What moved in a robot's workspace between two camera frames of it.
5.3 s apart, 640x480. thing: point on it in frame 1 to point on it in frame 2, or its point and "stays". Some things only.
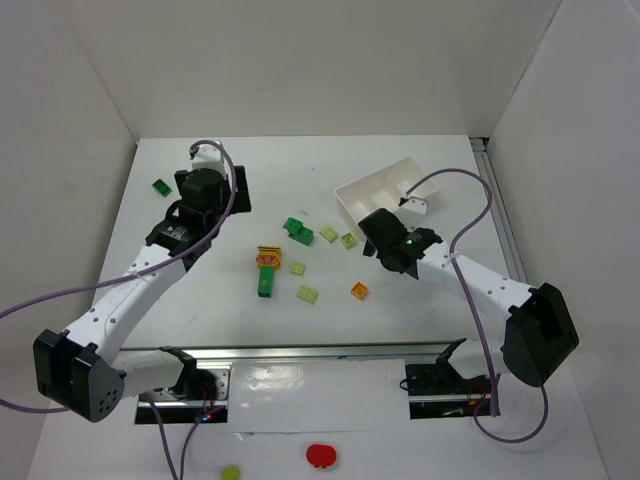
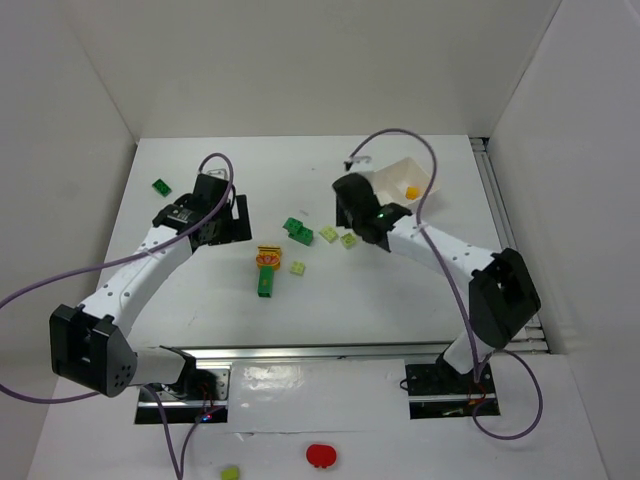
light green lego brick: x=298 y=268 stays
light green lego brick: x=329 y=233 stays
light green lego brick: x=348 y=240 stays
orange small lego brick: x=359 y=290 to x=412 y=193
